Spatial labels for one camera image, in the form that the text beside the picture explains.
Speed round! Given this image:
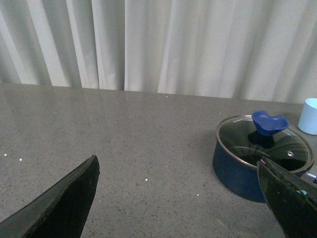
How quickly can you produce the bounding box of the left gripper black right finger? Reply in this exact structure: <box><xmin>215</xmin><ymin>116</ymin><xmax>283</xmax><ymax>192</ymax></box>
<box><xmin>257</xmin><ymin>158</ymin><xmax>317</xmax><ymax>238</ymax></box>

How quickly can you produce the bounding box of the glass lid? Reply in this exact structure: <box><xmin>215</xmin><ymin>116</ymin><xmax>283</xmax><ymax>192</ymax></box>
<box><xmin>216</xmin><ymin>111</ymin><xmax>314</xmax><ymax>174</ymax></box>

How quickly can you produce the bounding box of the white curtain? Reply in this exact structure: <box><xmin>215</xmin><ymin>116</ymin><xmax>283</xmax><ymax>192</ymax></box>
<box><xmin>0</xmin><ymin>0</ymin><xmax>317</xmax><ymax>103</ymax></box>

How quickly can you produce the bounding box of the dark blue pot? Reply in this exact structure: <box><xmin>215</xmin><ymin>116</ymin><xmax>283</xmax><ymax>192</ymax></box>
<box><xmin>212</xmin><ymin>143</ymin><xmax>308</xmax><ymax>203</ymax></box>

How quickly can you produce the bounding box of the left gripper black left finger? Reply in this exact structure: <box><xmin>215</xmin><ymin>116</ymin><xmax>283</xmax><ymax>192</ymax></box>
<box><xmin>0</xmin><ymin>155</ymin><xmax>100</xmax><ymax>238</ymax></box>

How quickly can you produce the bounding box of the light blue cup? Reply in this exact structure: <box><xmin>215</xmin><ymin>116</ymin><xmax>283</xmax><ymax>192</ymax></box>
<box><xmin>298</xmin><ymin>98</ymin><xmax>317</xmax><ymax>135</ymax></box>

